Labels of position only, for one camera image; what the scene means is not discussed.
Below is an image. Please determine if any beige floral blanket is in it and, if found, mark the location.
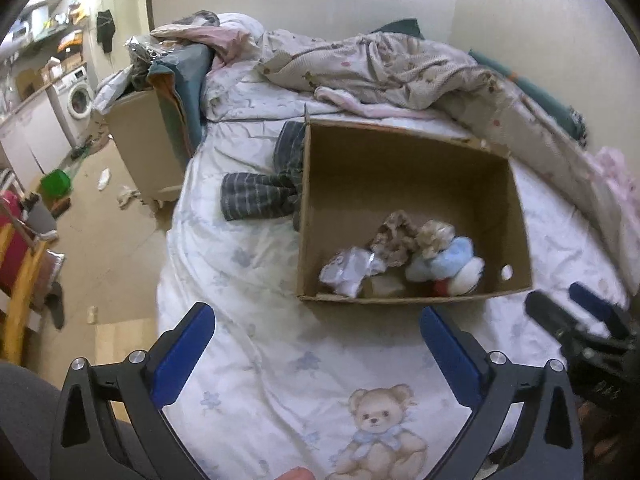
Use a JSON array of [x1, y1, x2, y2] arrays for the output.
[[257, 30, 621, 281]]

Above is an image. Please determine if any black hanging garment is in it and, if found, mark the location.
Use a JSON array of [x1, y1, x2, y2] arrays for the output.
[[96, 9, 117, 53]]

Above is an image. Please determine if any green dustpan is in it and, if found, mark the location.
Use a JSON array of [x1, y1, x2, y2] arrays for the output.
[[40, 169, 73, 201]]

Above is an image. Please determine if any white washing machine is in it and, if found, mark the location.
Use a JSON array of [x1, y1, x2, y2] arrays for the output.
[[50, 65, 96, 148]]

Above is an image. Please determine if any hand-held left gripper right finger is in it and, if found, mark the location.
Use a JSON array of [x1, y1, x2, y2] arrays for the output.
[[419, 305, 586, 480]]

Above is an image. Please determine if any pink cloth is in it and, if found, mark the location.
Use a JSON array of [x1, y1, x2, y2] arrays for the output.
[[590, 147, 640, 281]]

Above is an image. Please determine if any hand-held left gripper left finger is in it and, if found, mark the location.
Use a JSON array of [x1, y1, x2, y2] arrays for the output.
[[49, 302, 217, 480]]

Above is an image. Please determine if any teal cushion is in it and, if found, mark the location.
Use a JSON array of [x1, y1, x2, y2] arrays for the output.
[[147, 42, 213, 156]]

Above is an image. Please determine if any beige scrunchie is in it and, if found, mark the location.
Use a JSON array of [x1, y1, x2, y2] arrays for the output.
[[416, 220, 457, 260]]

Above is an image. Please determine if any white plastic bag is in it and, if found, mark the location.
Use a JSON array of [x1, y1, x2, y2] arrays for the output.
[[94, 67, 137, 113]]

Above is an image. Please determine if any pink cushion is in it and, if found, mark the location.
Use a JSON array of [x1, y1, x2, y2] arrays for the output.
[[0, 202, 31, 296]]

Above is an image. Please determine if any grey striped cloth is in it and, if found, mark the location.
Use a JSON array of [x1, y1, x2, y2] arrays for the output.
[[221, 121, 307, 231]]

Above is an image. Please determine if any teal blanket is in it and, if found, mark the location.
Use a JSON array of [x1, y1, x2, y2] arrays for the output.
[[467, 50, 588, 146]]

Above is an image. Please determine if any white cabinet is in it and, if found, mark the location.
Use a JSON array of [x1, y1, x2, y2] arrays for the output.
[[0, 90, 71, 181]]

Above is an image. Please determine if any clear plastic bag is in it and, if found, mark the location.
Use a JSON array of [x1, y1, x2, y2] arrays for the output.
[[319, 246, 386, 298]]

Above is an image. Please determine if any blue plush toy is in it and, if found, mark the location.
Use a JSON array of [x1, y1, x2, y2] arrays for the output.
[[405, 236, 476, 283]]

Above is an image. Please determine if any wooden chair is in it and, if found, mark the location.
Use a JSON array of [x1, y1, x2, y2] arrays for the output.
[[0, 192, 51, 366]]

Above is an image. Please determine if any pink fleece blanket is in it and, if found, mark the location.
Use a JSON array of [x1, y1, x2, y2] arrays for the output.
[[150, 25, 261, 78]]

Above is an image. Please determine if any grey trash bin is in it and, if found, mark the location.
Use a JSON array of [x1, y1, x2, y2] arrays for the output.
[[22, 192, 58, 238]]

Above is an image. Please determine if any person's grey trouser leg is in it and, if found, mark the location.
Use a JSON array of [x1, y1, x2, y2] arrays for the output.
[[0, 360, 151, 480]]

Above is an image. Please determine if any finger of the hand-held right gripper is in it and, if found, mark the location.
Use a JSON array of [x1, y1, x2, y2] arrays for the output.
[[525, 291, 588, 358], [569, 281, 632, 341]]

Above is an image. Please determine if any silver foil bag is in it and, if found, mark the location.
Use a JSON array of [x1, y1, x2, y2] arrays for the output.
[[125, 35, 168, 70]]

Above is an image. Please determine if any cardboard box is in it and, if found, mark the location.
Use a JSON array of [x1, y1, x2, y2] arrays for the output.
[[296, 105, 533, 303]]

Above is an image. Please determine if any brown patterned plush toy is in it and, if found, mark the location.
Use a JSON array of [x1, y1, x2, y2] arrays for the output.
[[370, 211, 421, 268]]

